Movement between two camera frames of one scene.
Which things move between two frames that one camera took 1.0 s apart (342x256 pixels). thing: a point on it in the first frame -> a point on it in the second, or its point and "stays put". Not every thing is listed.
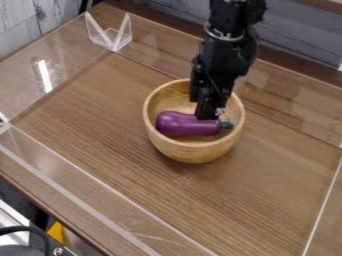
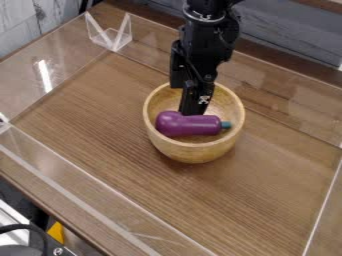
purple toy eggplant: (179, 124) stays put
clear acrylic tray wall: (82, 203) stays put
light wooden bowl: (171, 96) stays put
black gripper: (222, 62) -> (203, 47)
